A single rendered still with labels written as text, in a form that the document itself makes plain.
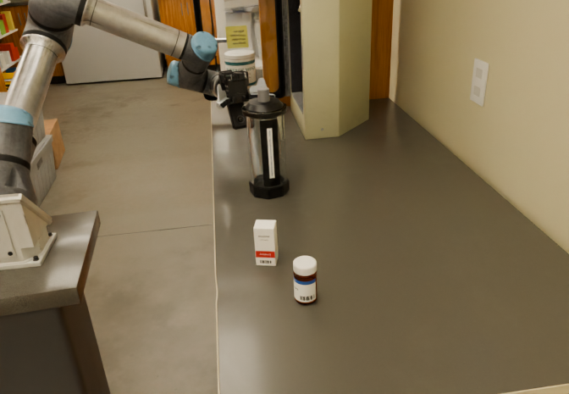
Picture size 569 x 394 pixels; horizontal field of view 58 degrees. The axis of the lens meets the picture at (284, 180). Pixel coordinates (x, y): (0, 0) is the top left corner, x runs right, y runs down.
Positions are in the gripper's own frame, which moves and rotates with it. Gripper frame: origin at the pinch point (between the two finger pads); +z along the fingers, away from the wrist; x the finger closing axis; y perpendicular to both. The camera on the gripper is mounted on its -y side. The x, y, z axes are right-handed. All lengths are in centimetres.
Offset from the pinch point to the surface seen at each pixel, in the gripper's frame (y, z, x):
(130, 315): -103, -90, -40
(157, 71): -35, -523, 49
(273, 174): -15.8, 14.7, -0.4
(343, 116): -12.0, -16.7, 36.2
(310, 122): -12.2, -17.8, 25.0
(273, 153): -10.3, 15.4, 0.1
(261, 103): 1.9, 14.4, -1.4
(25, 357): -43, 19, -62
